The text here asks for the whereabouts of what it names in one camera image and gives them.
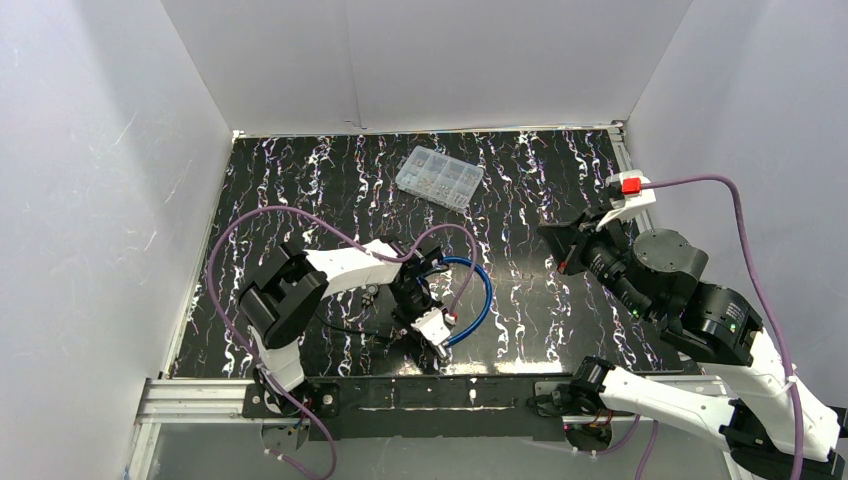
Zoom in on blue cable lock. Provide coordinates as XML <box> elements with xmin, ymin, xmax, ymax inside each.
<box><xmin>437</xmin><ymin>255</ymin><xmax>494</xmax><ymax>348</ymax></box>

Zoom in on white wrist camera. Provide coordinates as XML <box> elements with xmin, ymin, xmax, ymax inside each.
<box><xmin>412</xmin><ymin>307</ymin><xmax>458</xmax><ymax>360</ymax></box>
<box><xmin>595</xmin><ymin>169</ymin><xmax>656</xmax><ymax>232</ymax></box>

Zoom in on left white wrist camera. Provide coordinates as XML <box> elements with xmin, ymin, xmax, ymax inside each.
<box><xmin>412</xmin><ymin>307</ymin><xmax>458</xmax><ymax>360</ymax></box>

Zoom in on clear plastic parts box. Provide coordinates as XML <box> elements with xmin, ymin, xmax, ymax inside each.
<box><xmin>395</xmin><ymin>146</ymin><xmax>484</xmax><ymax>213</ymax></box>

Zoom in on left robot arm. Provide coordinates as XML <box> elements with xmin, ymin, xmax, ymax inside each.
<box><xmin>238</xmin><ymin>236</ymin><xmax>454</xmax><ymax>392</ymax></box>

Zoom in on small silver lock key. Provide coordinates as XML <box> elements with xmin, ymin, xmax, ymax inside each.
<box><xmin>390</xmin><ymin>327</ymin><xmax>413</xmax><ymax>341</ymax></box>

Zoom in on black cable padlock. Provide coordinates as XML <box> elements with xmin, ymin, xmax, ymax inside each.
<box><xmin>313</xmin><ymin>311</ymin><xmax>395</xmax><ymax>342</ymax></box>

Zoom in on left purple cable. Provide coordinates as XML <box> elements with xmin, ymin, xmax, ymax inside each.
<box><xmin>206</xmin><ymin>205</ymin><xmax>480</xmax><ymax>480</ymax></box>

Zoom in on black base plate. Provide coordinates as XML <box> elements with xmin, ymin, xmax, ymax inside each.
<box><xmin>241</xmin><ymin>374</ymin><xmax>637</xmax><ymax>443</ymax></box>

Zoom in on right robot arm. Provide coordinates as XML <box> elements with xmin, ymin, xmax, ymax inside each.
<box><xmin>538</xmin><ymin>214</ymin><xmax>847</xmax><ymax>479</ymax></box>

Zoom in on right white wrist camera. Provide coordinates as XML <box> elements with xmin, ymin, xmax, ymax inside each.
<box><xmin>595</xmin><ymin>169</ymin><xmax>656</xmax><ymax>232</ymax></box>

